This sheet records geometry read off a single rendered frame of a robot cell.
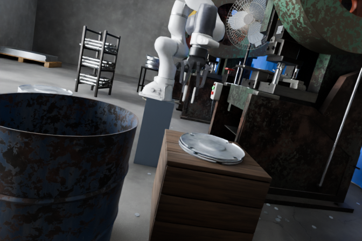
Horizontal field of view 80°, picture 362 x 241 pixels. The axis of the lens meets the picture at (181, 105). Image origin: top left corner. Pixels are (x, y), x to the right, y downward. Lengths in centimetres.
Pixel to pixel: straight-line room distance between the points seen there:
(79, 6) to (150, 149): 735
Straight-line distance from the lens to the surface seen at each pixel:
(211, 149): 93
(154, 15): 813
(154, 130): 140
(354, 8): 145
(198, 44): 91
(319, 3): 121
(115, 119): 86
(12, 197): 61
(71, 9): 849
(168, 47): 134
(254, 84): 152
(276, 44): 157
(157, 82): 138
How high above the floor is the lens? 67
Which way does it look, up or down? 9 degrees down
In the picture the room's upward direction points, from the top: 13 degrees clockwise
